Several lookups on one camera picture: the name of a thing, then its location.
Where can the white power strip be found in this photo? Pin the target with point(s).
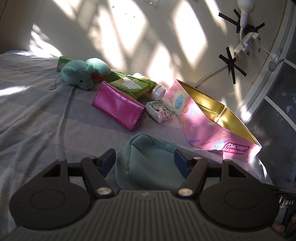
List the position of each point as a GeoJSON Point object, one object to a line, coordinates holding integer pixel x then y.
{"type": "Point", "coordinates": [246, 45]}

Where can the person's right hand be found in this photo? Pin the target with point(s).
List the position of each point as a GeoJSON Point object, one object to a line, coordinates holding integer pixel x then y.
{"type": "Point", "coordinates": [280, 227]}

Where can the black tape cross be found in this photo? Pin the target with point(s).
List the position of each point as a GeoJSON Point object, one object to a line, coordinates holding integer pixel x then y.
{"type": "Point", "coordinates": [230, 64]}
{"type": "Point", "coordinates": [231, 20]}

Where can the magenta leather wallet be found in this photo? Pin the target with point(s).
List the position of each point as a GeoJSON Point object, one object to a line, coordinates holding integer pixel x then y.
{"type": "Point", "coordinates": [118, 104]}

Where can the small patterned tissue pack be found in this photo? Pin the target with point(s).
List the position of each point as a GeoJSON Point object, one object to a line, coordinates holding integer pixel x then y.
{"type": "Point", "coordinates": [160, 111]}

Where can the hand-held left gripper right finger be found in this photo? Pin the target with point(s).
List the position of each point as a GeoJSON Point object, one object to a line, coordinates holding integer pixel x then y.
{"type": "Point", "coordinates": [181, 162]}

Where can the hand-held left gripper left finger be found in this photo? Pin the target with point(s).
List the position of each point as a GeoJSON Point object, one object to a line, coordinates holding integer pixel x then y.
{"type": "Point", "coordinates": [108, 162]}

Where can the pink biscuit tin box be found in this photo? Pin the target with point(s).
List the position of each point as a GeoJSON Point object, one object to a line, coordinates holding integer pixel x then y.
{"type": "Point", "coordinates": [203, 125]}

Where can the green tissue packet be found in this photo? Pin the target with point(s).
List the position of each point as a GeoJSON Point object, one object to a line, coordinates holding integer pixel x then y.
{"type": "Point", "coordinates": [129, 85]}

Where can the teal fabric pouch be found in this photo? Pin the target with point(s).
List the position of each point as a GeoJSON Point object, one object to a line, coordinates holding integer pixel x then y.
{"type": "Point", "coordinates": [150, 162]}

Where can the metal keyring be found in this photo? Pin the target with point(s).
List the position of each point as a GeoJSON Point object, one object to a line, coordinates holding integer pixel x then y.
{"type": "Point", "coordinates": [54, 84]}

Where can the teal plush toy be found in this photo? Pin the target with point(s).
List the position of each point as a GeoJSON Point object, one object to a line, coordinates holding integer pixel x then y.
{"type": "Point", "coordinates": [78, 74]}

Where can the white pill bottle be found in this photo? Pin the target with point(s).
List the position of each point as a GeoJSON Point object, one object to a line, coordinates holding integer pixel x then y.
{"type": "Point", "coordinates": [157, 89]}

